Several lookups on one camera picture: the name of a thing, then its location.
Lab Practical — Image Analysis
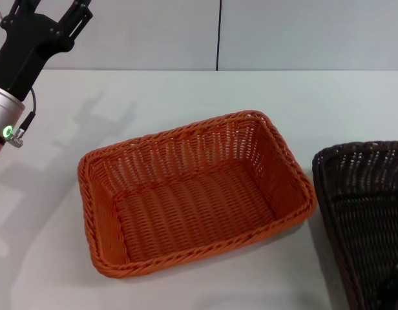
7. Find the dark brown woven plastic basket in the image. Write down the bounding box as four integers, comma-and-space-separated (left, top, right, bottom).
311, 139, 398, 310

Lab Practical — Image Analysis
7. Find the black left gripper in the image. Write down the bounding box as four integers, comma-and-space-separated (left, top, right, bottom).
0, 0, 94, 101

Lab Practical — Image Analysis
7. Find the orange woven plastic basket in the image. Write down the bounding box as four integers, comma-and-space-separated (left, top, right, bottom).
77, 109, 318, 279

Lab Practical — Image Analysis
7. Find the black wrist cable with connector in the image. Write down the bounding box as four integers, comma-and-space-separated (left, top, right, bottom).
8, 87, 37, 147

